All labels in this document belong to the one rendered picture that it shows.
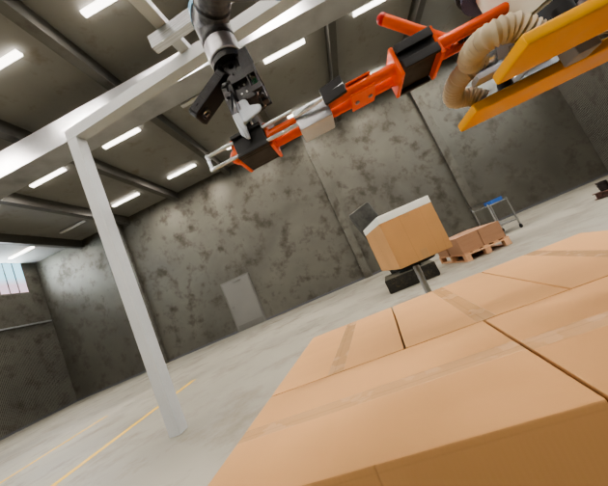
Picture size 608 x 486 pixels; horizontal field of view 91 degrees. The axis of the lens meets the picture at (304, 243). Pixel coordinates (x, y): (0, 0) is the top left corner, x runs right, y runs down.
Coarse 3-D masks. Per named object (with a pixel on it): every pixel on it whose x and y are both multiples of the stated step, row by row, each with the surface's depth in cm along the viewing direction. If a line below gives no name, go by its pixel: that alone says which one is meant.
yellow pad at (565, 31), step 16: (592, 0) 39; (560, 16) 40; (576, 16) 40; (592, 16) 41; (528, 32) 41; (544, 32) 40; (560, 32) 41; (576, 32) 43; (592, 32) 45; (512, 48) 44; (528, 48) 42; (544, 48) 44; (560, 48) 46; (512, 64) 45; (528, 64) 47; (496, 80) 50
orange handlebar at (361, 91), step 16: (480, 16) 53; (496, 16) 53; (464, 32) 54; (352, 80) 57; (368, 80) 56; (384, 80) 57; (352, 96) 57; (368, 96) 59; (336, 112) 62; (272, 128) 60
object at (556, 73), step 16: (560, 64) 57; (576, 64) 57; (592, 64) 61; (528, 80) 58; (544, 80) 58; (560, 80) 62; (496, 96) 59; (512, 96) 60; (528, 96) 64; (480, 112) 60; (496, 112) 65; (464, 128) 67
